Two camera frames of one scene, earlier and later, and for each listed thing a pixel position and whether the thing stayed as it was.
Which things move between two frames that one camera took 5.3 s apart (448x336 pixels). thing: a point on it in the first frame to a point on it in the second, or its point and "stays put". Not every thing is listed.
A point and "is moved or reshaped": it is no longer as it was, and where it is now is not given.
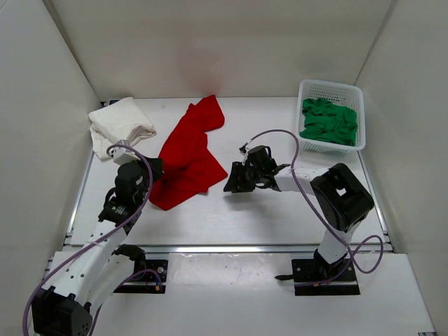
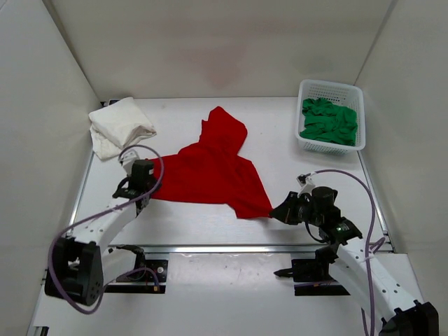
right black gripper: [236, 183] to [285, 212]
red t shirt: [190, 165] is moved or reshaped
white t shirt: [122, 120] stays put
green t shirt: [326, 121] stays put
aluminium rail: [217, 248] stays put
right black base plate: [309, 271] stays put
